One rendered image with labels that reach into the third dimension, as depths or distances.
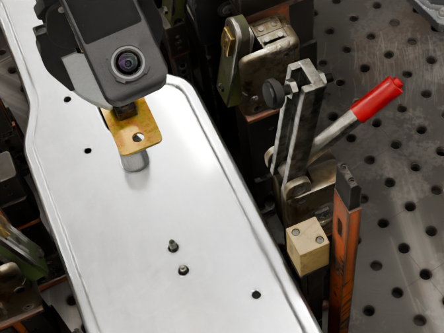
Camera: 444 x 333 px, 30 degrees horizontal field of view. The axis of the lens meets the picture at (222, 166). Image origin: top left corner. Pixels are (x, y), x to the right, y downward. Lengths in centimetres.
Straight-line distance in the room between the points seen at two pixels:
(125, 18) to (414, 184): 82
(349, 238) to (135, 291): 25
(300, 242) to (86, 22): 38
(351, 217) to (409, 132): 60
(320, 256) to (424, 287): 39
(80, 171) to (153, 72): 46
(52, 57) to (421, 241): 76
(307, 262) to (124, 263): 20
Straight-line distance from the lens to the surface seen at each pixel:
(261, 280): 89
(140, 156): 95
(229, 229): 92
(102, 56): 54
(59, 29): 60
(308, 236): 84
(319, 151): 86
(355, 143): 133
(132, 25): 55
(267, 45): 97
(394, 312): 120
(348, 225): 77
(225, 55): 99
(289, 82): 76
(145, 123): 69
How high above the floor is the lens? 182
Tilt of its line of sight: 58 degrees down
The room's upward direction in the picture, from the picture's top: 10 degrees counter-clockwise
